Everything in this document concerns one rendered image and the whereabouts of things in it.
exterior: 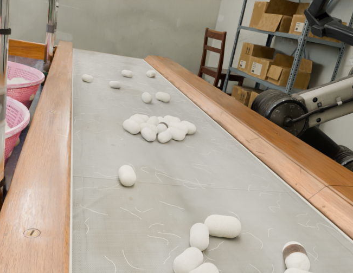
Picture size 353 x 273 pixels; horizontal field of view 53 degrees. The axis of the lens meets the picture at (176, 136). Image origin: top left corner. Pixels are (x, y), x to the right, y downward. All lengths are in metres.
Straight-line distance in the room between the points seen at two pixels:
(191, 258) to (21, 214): 0.14
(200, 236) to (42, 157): 0.19
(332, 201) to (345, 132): 2.66
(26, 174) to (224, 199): 0.22
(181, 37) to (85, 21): 1.36
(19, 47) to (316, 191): 1.33
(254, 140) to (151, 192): 0.29
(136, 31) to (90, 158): 4.72
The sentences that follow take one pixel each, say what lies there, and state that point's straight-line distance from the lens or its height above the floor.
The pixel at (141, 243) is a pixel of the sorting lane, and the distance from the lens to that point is 0.33.
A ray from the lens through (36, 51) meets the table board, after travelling 1.59.
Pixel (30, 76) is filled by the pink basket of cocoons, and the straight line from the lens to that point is 0.87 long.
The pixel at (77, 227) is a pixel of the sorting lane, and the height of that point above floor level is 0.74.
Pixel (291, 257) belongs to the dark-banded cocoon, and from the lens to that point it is 0.34.
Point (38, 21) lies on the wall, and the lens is 5.06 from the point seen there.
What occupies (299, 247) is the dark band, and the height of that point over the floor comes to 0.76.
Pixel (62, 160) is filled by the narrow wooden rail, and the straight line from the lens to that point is 0.41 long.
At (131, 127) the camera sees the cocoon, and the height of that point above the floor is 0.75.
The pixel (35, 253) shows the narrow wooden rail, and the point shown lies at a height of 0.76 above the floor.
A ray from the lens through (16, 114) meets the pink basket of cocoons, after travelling 0.59.
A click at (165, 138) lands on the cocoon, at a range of 0.57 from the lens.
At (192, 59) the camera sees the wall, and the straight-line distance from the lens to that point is 5.45.
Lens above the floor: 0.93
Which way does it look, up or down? 18 degrees down
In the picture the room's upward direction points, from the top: 11 degrees clockwise
